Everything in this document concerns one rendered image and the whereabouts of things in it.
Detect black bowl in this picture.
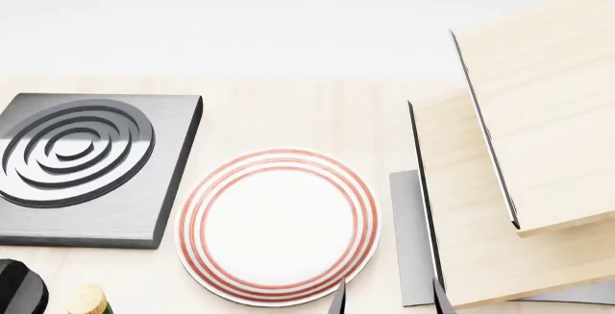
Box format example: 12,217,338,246
0,256,50,314

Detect white plate with red rings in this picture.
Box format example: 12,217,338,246
174,147,382,308

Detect green wine bottle with cork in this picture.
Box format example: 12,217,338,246
65,282,114,314

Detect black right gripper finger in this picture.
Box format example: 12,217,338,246
327,277,349,314
431,277,456,314

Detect grey metal stove burner plate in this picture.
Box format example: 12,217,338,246
0,92,205,251

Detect light wooden cabinet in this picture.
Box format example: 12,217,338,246
406,0,615,310

